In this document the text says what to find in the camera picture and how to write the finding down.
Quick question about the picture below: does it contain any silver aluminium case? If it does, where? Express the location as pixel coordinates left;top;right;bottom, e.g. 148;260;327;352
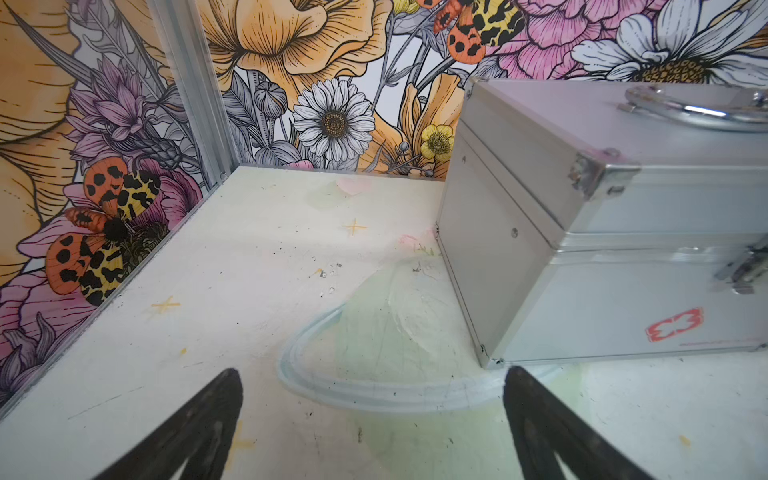
437;79;767;368

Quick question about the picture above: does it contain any aluminium frame corner post left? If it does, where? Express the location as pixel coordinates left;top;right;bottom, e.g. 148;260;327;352
148;1;239;187

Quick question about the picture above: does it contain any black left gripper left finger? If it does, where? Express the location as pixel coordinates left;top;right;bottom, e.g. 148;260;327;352
96;368;243;479

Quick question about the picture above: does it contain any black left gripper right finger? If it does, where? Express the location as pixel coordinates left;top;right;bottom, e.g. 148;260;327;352
503;366;650;479

